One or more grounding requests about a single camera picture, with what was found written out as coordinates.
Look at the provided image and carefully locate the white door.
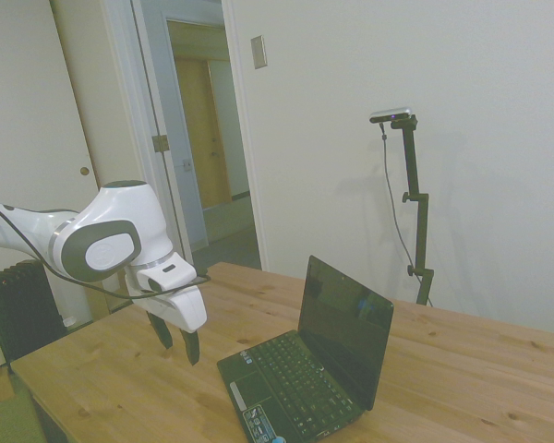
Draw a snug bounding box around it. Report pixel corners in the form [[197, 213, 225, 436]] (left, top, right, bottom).
[[0, 0, 167, 324]]

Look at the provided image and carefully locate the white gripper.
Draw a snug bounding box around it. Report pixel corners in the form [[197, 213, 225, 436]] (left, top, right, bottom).
[[123, 272, 209, 367]]

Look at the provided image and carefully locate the black camera stand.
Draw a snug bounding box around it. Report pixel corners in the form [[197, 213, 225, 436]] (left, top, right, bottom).
[[389, 114, 436, 307]]

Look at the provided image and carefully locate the wooden hallway door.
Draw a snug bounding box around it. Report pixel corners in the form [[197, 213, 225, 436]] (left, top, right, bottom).
[[174, 56, 233, 210]]

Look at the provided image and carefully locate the black Asus laptop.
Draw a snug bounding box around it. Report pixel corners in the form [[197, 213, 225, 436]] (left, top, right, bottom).
[[216, 254, 395, 443]]

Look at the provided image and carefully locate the silver camera on stand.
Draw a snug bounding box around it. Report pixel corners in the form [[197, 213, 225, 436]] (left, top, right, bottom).
[[368, 106, 415, 126]]

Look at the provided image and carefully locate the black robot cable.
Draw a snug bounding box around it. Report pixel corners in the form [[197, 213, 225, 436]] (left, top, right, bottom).
[[0, 198, 211, 302]]

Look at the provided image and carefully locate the black radiator heater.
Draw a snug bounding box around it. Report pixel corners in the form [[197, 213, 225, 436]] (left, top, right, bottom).
[[0, 258, 68, 366]]

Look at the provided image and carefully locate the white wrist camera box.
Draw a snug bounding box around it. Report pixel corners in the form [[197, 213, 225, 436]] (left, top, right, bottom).
[[135, 252, 199, 293]]

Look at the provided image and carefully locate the beige wall switch plate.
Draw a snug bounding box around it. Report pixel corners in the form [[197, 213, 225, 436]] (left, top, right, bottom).
[[250, 34, 268, 71]]

